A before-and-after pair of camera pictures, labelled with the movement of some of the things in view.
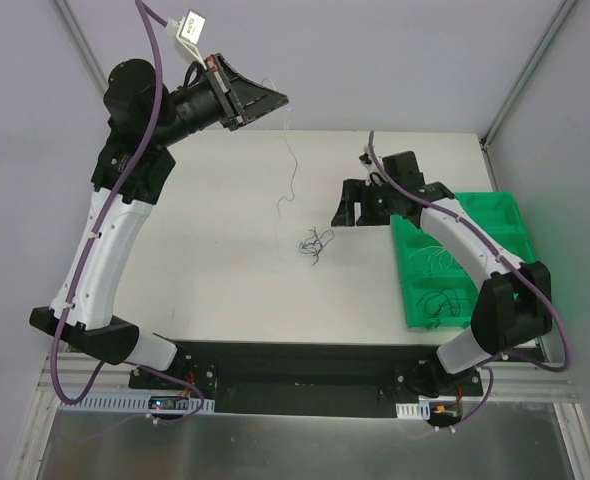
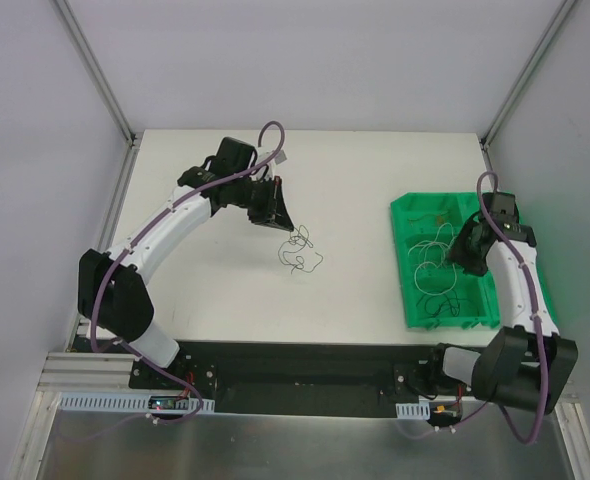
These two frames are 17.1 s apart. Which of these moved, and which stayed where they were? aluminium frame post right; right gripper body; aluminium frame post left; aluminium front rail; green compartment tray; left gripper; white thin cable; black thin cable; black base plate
Moved: left gripper; right gripper body; white thin cable
Stayed: green compartment tray; black thin cable; aluminium front rail; aluminium frame post right; aluminium frame post left; black base plate
